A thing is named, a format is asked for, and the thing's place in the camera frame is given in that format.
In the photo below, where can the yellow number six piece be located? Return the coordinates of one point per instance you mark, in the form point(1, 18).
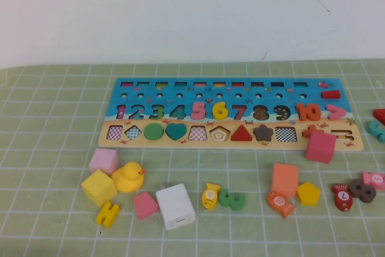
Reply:
point(217, 115)

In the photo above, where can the pink number five piece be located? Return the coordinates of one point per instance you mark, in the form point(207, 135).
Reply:
point(196, 106)

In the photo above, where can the colourful wooden puzzle board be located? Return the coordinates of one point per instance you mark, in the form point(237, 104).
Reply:
point(180, 100)

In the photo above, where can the teal heart piece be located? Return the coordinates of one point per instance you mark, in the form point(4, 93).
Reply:
point(176, 132)

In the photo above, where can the green circle piece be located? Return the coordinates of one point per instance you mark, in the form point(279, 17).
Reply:
point(154, 132)

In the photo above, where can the red triangle piece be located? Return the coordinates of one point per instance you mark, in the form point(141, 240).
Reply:
point(241, 135)

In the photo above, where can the brown star piece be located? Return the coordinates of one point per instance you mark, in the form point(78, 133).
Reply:
point(263, 133)

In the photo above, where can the green number three piece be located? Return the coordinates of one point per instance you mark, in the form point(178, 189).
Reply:
point(224, 198)

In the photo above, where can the pink trapezoid piece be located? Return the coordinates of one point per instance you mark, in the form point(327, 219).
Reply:
point(145, 206)

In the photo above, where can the orange number ten piece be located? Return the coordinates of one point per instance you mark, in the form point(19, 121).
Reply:
point(301, 112)

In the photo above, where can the orange plus sign piece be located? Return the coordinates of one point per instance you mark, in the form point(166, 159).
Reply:
point(306, 132)

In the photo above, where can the yellow letter H piece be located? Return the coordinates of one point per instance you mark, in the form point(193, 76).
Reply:
point(107, 215)

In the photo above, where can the yellow pentagon piece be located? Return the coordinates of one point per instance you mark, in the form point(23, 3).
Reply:
point(308, 194)

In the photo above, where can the pink greater-than sign piece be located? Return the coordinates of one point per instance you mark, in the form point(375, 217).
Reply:
point(340, 111)

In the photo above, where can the teal number piece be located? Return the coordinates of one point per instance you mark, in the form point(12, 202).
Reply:
point(374, 127)

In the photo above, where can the brown number eight piece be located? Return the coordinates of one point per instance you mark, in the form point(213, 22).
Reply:
point(362, 190)

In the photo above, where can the red wooden piece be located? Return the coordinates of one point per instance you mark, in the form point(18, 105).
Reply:
point(380, 115)

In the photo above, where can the yellow fish number nine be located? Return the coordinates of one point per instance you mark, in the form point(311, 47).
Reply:
point(209, 196)

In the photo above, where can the yellow rubber duck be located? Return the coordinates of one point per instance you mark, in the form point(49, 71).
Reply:
point(127, 178)

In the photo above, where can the white USB charger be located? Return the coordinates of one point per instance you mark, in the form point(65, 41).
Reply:
point(176, 207)

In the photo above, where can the light pink wooden cube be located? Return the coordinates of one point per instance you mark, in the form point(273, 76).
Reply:
point(103, 160)

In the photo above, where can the orange square block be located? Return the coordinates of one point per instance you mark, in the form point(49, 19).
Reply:
point(284, 178)

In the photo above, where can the yellow wooden cube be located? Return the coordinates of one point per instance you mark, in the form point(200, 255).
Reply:
point(97, 187)

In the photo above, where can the orange fish number ten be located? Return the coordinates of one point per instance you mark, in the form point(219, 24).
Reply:
point(278, 201)

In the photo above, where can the dark pink wooden cube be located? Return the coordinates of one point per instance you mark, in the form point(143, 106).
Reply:
point(320, 148)

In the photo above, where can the red fish number seven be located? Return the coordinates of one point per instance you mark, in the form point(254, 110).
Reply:
point(343, 196)

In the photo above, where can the green checked tablecloth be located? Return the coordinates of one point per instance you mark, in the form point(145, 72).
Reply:
point(60, 239)

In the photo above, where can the pink fish number five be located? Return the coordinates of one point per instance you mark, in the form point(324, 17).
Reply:
point(376, 178)

